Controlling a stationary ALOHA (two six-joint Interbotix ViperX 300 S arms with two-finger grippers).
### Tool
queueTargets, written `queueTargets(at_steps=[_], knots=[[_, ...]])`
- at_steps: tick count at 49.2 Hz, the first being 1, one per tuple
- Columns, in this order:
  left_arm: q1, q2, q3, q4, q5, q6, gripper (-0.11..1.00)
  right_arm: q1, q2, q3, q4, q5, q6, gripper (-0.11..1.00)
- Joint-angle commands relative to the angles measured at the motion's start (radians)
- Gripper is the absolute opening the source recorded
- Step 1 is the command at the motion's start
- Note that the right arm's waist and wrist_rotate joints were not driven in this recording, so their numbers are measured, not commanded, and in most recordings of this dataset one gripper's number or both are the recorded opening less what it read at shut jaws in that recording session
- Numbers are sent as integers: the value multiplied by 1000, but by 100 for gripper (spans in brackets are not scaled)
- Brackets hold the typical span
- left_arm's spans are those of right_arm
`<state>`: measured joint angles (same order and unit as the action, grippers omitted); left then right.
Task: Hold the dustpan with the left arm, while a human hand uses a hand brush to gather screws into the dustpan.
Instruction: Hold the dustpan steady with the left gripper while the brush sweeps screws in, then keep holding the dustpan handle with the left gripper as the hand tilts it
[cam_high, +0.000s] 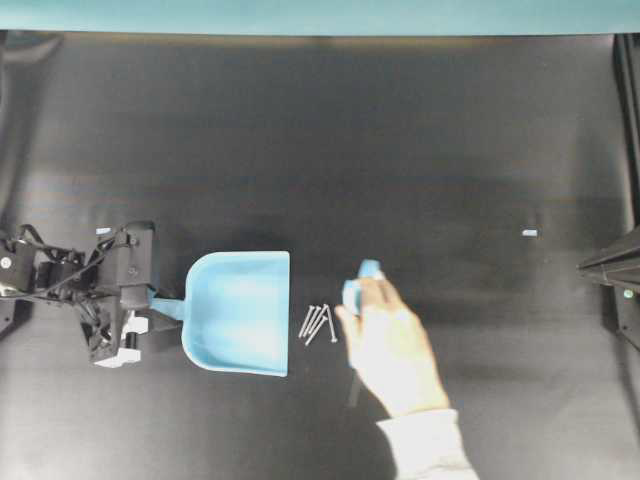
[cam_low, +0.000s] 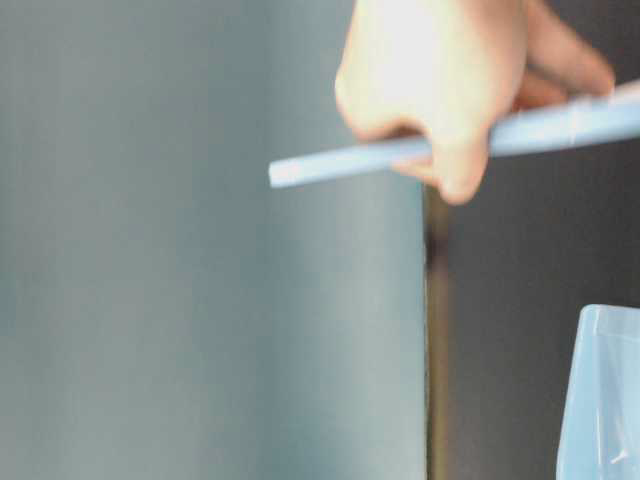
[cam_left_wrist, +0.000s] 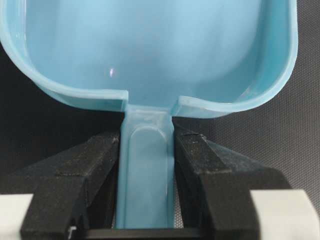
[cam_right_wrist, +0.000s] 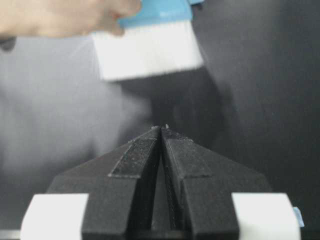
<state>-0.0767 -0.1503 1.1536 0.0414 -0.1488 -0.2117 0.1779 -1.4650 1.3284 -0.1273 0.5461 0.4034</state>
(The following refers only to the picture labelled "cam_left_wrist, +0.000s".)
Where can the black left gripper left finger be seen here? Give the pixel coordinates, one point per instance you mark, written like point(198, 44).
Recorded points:
point(63, 195)

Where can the light blue plastic dustpan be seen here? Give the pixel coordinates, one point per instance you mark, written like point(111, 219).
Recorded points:
point(153, 60)

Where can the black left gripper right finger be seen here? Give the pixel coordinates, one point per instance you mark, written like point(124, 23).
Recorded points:
point(233, 197)

